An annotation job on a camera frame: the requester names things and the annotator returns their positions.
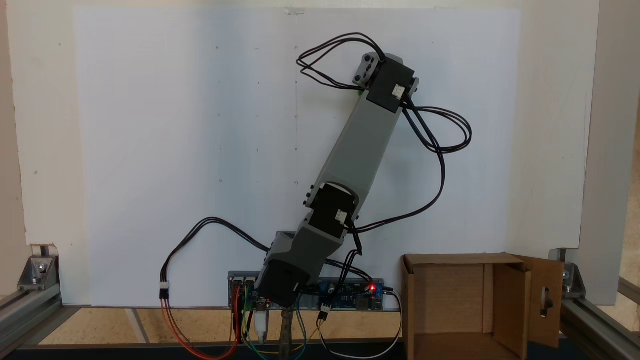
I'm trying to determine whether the black servo cable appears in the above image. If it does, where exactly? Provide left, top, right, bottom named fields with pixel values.
left=349, top=96, right=473, bottom=237
left=296, top=32, right=387, bottom=91

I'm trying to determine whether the aluminium frame rail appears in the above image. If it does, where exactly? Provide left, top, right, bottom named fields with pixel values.
left=0, top=287, right=64, bottom=354
left=560, top=277, right=640, bottom=360

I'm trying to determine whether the metal corner bracket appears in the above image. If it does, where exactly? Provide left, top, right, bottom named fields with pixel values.
left=18, top=255, right=60, bottom=292
left=562, top=262, right=587, bottom=300

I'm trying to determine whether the blue circuit board red LED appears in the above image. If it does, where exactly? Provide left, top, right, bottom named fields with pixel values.
left=300, top=277, right=385, bottom=312

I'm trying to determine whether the circuit board with coloured wires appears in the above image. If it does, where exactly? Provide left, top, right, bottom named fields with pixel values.
left=228, top=271, right=261, bottom=312

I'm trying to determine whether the orange and red wire pair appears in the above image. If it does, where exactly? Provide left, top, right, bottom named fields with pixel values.
left=161, top=285, right=242, bottom=360

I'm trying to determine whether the brown cardboard box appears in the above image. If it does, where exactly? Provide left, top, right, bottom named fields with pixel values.
left=401, top=252, right=566, bottom=360

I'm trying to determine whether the green wire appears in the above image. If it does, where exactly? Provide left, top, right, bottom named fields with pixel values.
left=242, top=287, right=307, bottom=360

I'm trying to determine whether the white paper sheet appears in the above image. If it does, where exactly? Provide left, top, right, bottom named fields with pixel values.
left=72, top=7, right=521, bottom=307

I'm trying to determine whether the black cable with white connector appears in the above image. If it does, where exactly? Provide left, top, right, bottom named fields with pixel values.
left=160, top=216, right=274, bottom=301

